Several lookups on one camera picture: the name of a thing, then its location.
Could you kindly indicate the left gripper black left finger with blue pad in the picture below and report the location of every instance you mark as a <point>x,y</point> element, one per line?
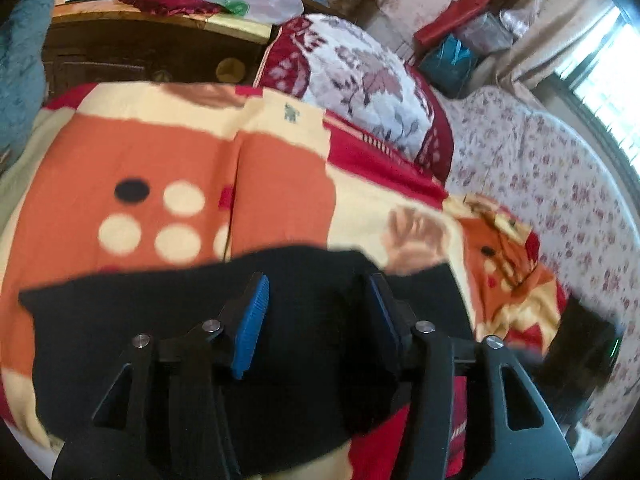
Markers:
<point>163,413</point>

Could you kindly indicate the orange red cartoon blanket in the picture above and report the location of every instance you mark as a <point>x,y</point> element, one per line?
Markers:
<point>124,178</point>

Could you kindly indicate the beige curtain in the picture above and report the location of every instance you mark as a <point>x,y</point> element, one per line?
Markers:
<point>561,25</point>

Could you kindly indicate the transparent storage bag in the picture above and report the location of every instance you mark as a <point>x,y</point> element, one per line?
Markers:
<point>485,35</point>

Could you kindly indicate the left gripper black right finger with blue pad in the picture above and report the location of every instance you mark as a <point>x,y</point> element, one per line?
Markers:
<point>510,432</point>

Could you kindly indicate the maroon knitted cloth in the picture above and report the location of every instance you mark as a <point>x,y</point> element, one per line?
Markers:
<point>175,7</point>

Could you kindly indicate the red cloth bundle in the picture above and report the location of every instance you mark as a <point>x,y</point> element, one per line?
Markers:
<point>455,15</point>

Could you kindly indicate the pink floral bed sheet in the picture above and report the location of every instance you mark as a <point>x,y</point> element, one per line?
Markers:
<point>550,177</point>

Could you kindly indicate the wooden bedside cabinet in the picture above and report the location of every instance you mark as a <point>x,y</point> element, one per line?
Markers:
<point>107,40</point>

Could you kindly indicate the white maroon floral pillow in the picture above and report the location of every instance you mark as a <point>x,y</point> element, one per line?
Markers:
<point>331,63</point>

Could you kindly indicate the teal plastic bag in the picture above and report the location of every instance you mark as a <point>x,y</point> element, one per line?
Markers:
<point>449,66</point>

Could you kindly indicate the black pants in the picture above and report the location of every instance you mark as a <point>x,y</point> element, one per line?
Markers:
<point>319,376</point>

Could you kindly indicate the teal fluffy blanket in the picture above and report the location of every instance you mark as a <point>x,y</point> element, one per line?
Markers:
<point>24,26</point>

